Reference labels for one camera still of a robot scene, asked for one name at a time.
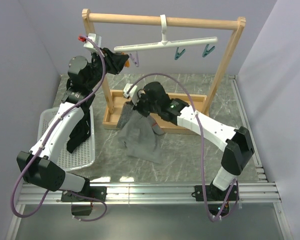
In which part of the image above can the orange clothespin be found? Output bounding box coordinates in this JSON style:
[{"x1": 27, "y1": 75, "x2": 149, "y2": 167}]
[{"x1": 124, "y1": 60, "x2": 130, "y2": 68}]

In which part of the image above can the black underwear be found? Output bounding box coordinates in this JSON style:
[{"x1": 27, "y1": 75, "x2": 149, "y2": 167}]
[{"x1": 66, "y1": 108, "x2": 91, "y2": 154}]

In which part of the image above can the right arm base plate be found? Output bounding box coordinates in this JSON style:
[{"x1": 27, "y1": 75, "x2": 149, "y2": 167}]
[{"x1": 191, "y1": 184, "x2": 238, "y2": 202}]

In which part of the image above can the aluminium mounting rail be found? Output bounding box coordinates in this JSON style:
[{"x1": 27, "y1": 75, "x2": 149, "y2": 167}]
[{"x1": 17, "y1": 182, "x2": 283, "y2": 206}]

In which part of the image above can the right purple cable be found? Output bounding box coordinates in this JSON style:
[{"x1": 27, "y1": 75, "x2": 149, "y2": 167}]
[{"x1": 128, "y1": 72, "x2": 240, "y2": 223}]

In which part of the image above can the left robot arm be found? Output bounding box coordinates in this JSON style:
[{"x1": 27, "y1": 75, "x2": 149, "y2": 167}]
[{"x1": 16, "y1": 47, "x2": 129, "y2": 201}]

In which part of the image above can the white plastic hanger bar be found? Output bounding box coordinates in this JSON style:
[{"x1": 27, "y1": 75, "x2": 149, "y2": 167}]
[{"x1": 113, "y1": 14, "x2": 218, "y2": 53}]

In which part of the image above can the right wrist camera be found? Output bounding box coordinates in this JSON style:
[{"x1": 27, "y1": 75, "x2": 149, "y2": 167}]
[{"x1": 123, "y1": 83, "x2": 139, "y2": 106}]

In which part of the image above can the grey striped boxer underwear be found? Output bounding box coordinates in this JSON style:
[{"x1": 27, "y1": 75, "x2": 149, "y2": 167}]
[{"x1": 116, "y1": 101, "x2": 165, "y2": 164}]

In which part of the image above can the white plastic basket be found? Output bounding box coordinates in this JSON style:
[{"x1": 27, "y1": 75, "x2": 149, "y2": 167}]
[{"x1": 37, "y1": 106, "x2": 96, "y2": 172}]

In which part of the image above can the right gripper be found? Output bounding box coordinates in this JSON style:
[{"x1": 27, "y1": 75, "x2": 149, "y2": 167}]
[{"x1": 130, "y1": 91, "x2": 160, "y2": 118}]

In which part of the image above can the purple clothespin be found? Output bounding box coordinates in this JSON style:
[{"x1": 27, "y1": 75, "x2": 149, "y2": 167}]
[{"x1": 129, "y1": 52, "x2": 140, "y2": 67}]

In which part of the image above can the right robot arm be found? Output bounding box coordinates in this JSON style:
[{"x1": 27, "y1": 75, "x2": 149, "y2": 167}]
[{"x1": 123, "y1": 81, "x2": 255, "y2": 200}]

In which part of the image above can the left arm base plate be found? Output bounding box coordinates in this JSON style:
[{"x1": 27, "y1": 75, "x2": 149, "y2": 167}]
[{"x1": 60, "y1": 185, "x2": 107, "y2": 203}]

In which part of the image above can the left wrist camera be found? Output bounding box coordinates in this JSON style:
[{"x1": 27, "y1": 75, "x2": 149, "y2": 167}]
[{"x1": 78, "y1": 33, "x2": 102, "y2": 53}]

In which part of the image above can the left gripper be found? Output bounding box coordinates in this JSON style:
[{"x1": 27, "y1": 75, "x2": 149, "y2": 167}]
[{"x1": 86, "y1": 47, "x2": 130, "y2": 90}]

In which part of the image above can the light teal clothespin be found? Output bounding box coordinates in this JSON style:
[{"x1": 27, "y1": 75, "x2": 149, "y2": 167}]
[{"x1": 202, "y1": 44, "x2": 216, "y2": 58}]

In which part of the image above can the wooden hanging rack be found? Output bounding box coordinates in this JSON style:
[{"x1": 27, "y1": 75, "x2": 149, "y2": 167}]
[{"x1": 81, "y1": 8, "x2": 247, "y2": 136}]

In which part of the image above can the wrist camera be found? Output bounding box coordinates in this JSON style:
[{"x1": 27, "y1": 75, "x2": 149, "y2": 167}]
[
  {"x1": 123, "y1": 83, "x2": 139, "y2": 106},
  {"x1": 78, "y1": 33, "x2": 102, "y2": 53}
]

